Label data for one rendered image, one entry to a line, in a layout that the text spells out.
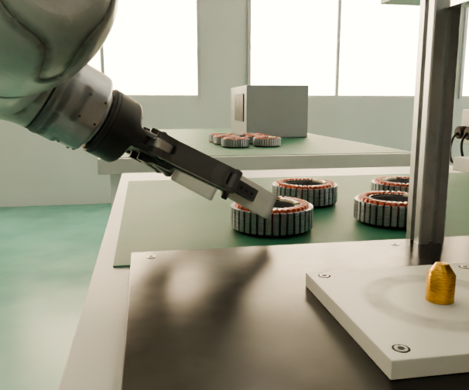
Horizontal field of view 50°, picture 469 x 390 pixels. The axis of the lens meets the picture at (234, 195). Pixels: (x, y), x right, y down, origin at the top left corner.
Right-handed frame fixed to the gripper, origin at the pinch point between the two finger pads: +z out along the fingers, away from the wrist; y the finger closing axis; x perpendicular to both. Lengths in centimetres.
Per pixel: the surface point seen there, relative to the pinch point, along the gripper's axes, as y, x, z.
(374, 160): -69, 43, 90
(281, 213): 4.6, 0.3, 4.6
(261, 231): 3.5, -2.9, 3.8
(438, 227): 21.1, 5.1, 11.9
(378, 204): 6.9, 7.8, 17.6
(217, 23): -366, 176, 135
